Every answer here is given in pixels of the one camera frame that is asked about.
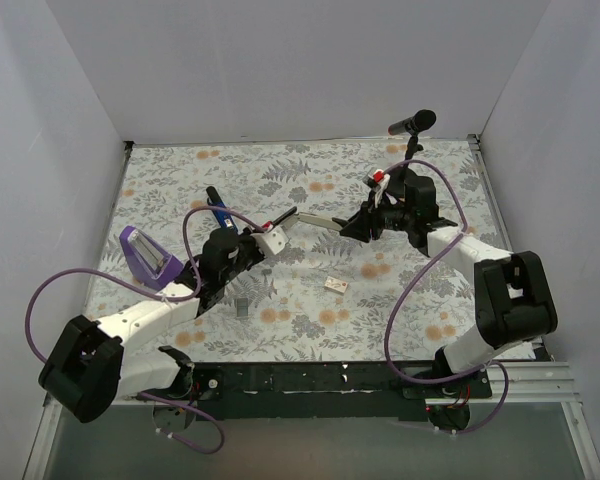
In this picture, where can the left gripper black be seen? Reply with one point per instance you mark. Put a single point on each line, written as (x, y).
(255, 240)

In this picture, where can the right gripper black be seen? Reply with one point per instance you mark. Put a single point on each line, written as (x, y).
(368, 225)

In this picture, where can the blue stapler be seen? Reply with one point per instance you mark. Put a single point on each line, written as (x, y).
(222, 216)

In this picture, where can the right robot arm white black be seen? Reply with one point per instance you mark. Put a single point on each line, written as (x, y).
(512, 298)

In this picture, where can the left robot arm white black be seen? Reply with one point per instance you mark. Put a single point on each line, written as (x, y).
(92, 363)

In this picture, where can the purple stapler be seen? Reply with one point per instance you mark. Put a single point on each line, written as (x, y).
(149, 263)

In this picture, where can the floral table mat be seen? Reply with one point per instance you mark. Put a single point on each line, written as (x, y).
(393, 307)

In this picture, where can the small staple box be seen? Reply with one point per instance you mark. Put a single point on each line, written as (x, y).
(335, 285)

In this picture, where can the grey staple strip stack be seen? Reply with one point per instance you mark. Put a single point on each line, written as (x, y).
(242, 307)

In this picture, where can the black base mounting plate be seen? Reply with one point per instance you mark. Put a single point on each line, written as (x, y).
(298, 390)

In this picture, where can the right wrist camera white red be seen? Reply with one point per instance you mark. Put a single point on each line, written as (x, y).
(377, 180)

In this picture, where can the aluminium frame rail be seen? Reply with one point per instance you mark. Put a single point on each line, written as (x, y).
(529, 382)

